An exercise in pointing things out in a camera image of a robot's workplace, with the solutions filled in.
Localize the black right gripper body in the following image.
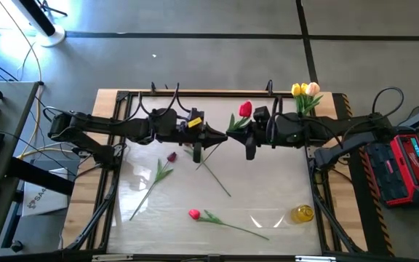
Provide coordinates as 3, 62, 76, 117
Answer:
258, 113, 307, 148

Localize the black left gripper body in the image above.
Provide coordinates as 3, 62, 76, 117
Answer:
151, 107, 205, 146

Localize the dark red artificial tulip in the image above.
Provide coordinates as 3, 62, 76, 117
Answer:
129, 151, 178, 222
183, 144, 232, 198

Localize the yellow artificial tulip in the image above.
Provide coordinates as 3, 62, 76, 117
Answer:
291, 82, 305, 116
299, 82, 314, 114

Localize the cream artificial tulip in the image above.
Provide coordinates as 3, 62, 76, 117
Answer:
305, 82, 324, 114

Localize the yellow glass vase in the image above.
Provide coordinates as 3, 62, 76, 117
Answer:
290, 204, 315, 224

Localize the yellow black hazard tape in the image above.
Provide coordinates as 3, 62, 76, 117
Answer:
357, 148, 396, 256

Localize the red black tool case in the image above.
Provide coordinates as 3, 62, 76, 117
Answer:
363, 132, 419, 209

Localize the white printed box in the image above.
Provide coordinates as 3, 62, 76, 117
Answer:
23, 169, 70, 218

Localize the dark grey desk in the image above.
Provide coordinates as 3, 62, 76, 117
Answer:
0, 82, 40, 258

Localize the white tower fan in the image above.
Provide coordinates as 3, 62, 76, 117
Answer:
11, 0, 67, 48

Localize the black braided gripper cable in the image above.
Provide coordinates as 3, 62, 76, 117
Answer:
271, 95, 284, 146

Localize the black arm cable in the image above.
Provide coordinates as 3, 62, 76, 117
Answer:
136, 90, 154, 118
157, 82, 181, 118
371, 86, 405, 123

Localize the yellow floor cable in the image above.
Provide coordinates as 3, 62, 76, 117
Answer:
16, 85, 76, 161

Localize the white floor cable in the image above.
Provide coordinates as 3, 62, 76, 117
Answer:
0, 0, 44, 85

